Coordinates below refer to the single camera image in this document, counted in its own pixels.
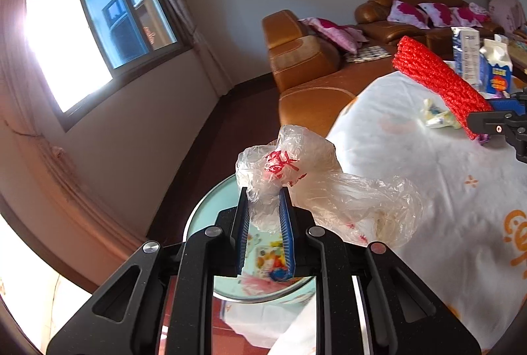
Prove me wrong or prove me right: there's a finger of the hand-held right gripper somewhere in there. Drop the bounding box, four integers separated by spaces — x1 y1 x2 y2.
490 89 527 112
467 111 527 163

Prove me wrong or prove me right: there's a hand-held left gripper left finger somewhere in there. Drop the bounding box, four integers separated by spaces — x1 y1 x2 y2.
46 187 252 355

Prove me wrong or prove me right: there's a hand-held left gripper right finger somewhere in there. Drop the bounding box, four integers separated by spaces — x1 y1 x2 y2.
278 188 482 355

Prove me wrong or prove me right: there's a teal round bin bear print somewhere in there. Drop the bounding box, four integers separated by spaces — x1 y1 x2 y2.
183 174 318 303

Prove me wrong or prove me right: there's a clear plastic bag red print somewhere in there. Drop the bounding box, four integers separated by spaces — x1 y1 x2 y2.
236 124 424 249

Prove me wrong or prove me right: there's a red foam net sleeve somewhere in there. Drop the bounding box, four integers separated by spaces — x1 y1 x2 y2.
392 36 495 140

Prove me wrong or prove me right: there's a blue gable top carton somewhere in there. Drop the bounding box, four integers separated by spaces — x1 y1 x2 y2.
478 35 513 94

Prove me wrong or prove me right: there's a yellow white crumpled wrapper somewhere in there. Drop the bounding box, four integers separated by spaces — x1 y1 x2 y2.
420 97 464 130

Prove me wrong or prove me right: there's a tall blue white carton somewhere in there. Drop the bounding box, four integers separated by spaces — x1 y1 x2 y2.
451 27 482 86

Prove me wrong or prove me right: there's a white printed tablecloth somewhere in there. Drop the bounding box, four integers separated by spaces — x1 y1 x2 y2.
224 71 527 355

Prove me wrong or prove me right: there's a pink cloth covered chair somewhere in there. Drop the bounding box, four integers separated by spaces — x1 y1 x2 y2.
488 0 527 32

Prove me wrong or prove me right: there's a white magenta floral pillow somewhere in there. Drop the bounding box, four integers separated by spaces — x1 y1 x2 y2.
451 3 490 27
388 0 431 29
418 2 454 27

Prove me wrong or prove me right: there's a brown leather corner sofa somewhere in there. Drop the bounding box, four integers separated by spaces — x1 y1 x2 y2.
263 0 505 137

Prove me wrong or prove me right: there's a checked cloth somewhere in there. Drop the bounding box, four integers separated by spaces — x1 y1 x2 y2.
344 45 392 63

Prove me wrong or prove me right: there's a pink floral pillow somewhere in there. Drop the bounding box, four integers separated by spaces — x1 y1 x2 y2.
300 17 369 54

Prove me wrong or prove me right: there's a pink draped curtain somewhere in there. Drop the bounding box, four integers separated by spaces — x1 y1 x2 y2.
0 108 157 257

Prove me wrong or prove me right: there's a white window curtain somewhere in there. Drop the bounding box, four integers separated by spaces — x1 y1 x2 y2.
142 0 221 100

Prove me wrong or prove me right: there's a sliding glass window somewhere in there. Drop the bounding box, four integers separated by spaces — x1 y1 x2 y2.
25 0 184 131

